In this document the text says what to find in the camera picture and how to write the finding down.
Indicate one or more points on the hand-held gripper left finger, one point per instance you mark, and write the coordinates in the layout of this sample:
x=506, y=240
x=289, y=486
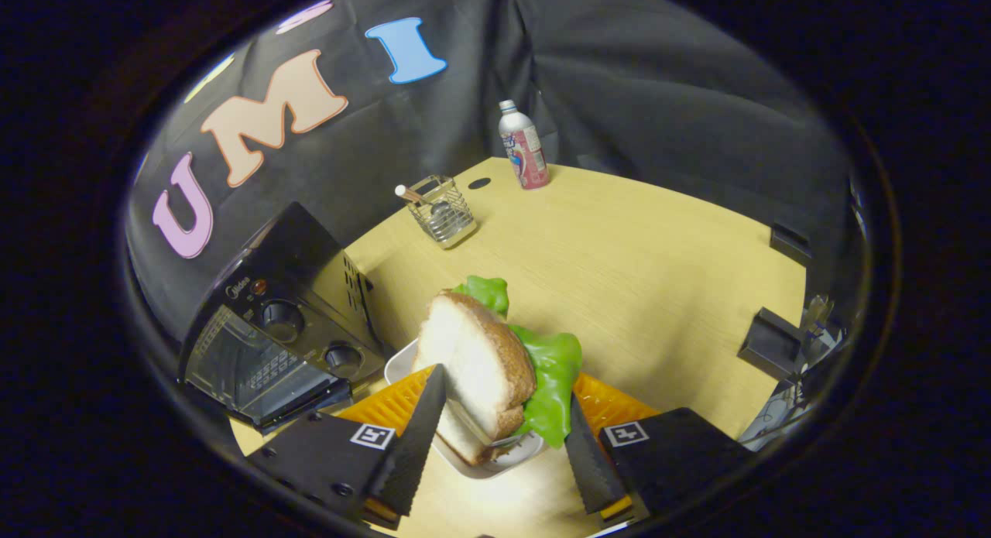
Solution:
x=414, y=453

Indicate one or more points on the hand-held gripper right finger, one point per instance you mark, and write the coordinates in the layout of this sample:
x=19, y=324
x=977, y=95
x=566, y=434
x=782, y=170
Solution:
x=590, y=468

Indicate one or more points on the white rectangular tray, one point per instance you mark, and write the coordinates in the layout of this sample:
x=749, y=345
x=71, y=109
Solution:
x=507, y=454

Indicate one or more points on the lettuce sandwich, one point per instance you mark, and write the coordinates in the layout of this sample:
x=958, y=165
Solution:
x=480, y=360

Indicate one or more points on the black toaster oven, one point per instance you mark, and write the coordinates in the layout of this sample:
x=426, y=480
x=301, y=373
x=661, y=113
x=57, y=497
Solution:
x=286, y=290

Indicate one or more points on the cluttered equipment beside table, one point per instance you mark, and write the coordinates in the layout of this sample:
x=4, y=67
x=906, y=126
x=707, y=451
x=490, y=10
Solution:
x=797, y=399

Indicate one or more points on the black table clamp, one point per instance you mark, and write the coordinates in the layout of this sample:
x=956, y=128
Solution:
x=770, y=340
x=790, y=244

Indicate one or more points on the black table grommet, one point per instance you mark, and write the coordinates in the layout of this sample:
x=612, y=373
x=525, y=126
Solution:
x=479, y=183

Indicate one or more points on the silver and red bottle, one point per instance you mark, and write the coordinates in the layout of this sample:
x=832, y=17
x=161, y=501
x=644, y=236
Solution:
x=526, y=151

